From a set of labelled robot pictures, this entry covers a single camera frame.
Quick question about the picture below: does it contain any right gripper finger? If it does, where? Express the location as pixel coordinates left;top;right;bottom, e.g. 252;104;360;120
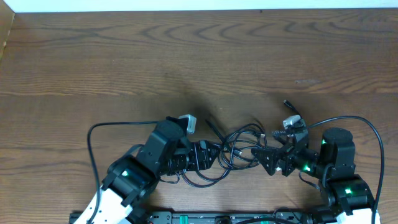
272;129;294;138
251;147;285;176

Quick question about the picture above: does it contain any short black USB cable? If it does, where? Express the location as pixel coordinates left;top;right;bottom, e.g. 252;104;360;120
282;99;304;121

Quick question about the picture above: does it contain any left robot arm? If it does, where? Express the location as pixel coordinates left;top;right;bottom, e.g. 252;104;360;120
74;114;221;224

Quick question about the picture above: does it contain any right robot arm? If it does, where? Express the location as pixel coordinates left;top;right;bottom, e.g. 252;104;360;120
251;115;381;223

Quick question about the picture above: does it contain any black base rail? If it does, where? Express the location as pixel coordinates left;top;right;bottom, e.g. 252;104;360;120
68;210;336;224

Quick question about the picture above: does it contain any right camera cable black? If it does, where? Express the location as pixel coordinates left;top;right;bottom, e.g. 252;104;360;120
306;115;386;224

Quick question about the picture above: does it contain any camera cable black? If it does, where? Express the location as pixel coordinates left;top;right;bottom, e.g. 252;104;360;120
86;121;158;224
306;115;386;224

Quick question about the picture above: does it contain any left camera cable black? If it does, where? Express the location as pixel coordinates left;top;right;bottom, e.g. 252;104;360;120
86;121;158;224

